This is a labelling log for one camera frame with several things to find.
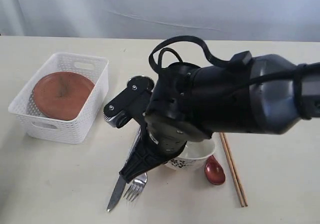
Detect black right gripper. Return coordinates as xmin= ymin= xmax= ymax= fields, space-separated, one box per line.
xmin=119 ymin=116 xmax=213 ymax=184

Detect steel spoon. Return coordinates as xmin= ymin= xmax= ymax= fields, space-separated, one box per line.
xmin=123 ymin=172 xmax=148 ymax=202

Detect steel fork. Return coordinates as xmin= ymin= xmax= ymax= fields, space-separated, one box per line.
xmin=106 ymin=128 xmax=141 ymax=213

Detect white ceramic bowl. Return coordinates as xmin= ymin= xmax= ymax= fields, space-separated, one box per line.
xmin=164 ymin=139 xmax=216 ymax=171

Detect brown wooden spoon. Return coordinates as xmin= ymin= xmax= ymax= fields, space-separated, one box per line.
xmin=204 ymin=155 xmax=226 ymax=186

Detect brown wooden chopstick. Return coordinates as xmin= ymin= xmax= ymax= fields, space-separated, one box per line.
xmin=219 ymin=132 xmax=245 ymax=208
xmin=222 ymin=132 xmax=248 ymax=207

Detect white woven plastic basket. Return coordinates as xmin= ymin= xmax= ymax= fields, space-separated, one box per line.
xmin=8 ymin=52 xmax=109 ymax=145

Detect brown ceramic plate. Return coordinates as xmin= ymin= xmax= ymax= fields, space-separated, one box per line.
xmin=32 ymin=71 xmax=95 ymax=121

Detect shiny steel cup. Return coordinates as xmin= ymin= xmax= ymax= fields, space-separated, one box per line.
xmin=126 ymin=75 xmax=155 ymax=91

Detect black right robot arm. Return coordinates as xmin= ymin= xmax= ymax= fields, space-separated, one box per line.
xmin=119 ymin=54 xmax=320 ymax=182

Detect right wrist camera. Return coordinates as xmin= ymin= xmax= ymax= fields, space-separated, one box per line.
xmin=103 ymin=84 xmax=152 ymax=129

